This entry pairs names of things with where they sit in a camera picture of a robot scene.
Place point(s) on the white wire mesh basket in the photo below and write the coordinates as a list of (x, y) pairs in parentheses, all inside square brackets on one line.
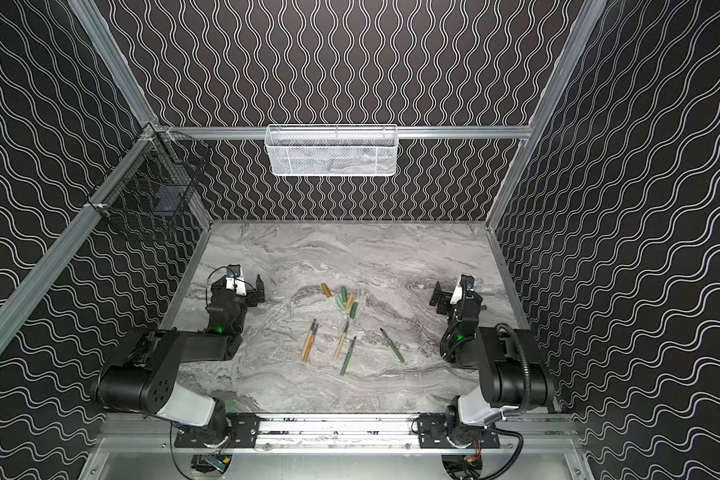
[(332, 150)]

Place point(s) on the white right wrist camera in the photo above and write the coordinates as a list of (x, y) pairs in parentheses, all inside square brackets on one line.
[(464, 289)]

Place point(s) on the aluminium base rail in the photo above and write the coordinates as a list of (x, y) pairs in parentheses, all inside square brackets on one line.
[(291, 433)]

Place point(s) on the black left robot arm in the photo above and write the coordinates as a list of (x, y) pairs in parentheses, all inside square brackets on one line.
[(140, 376)]

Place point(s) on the black wire mesh basket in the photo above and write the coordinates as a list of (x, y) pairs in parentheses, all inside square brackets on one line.
[(157, 197)]

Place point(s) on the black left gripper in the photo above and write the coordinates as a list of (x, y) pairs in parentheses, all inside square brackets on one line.
[(248, 294)]

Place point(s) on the green pen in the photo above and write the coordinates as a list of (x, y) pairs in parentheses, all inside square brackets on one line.
[(348, 356), (392, 345)]

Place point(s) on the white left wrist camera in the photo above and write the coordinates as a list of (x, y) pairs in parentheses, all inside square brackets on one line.
[(234, 280)]

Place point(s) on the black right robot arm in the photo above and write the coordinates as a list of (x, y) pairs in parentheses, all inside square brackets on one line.
[(512, 377)]

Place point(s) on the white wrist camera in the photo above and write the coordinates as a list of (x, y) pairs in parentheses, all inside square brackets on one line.
[(464, 289), (234, 280)]

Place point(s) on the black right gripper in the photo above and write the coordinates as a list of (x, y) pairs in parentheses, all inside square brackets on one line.
[(448, 296)]

